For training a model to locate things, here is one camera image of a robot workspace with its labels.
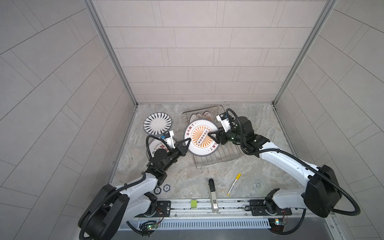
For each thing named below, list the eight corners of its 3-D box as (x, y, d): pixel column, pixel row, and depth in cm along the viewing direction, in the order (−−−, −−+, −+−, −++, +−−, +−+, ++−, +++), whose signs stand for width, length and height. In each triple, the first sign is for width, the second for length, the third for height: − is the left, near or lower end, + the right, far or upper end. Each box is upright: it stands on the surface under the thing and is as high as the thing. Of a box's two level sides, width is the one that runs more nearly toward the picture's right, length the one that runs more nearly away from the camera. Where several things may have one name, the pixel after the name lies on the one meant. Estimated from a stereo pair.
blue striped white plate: (141, 134, 100) (140, 132, 98) (147, 114, 111) (146, 112, 109) (170, 134, 100) (169, 132, 98) (172, 114, 111) (172, 112, 109)
